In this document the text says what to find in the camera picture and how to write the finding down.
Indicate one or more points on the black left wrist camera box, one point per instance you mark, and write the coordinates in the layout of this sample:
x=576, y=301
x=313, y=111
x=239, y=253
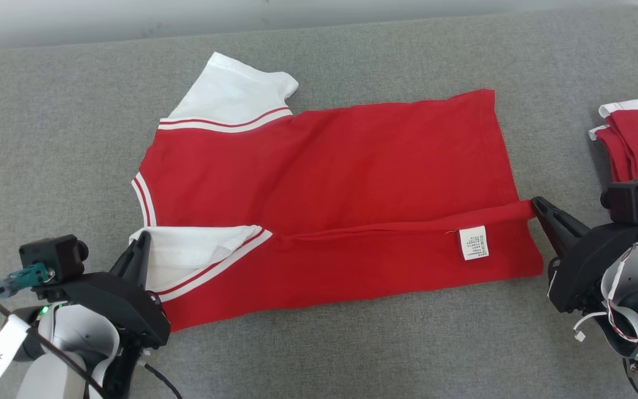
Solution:
x=53, y=255

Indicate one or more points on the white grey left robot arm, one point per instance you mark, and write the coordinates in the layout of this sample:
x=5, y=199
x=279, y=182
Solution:
x=83, y=338

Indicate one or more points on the grey fabric sofa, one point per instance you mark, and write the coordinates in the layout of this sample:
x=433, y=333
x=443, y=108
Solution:
x=352, y=360

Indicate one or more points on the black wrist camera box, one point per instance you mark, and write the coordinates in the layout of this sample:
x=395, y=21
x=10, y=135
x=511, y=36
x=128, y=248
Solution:
x=632, y=199
x=53, y=255

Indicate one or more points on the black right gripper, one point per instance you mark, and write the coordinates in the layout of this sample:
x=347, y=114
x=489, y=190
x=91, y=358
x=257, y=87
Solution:
x=585, y=266

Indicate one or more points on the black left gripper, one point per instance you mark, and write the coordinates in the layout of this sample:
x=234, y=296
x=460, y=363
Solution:
x=125, y=305

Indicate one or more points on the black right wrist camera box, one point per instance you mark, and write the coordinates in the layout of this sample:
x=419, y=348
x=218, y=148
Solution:
x=632, y=199

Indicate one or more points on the red white-sleeved t-shirt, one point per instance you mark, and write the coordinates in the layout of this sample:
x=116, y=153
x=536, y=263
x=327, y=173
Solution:
x=324, y=177

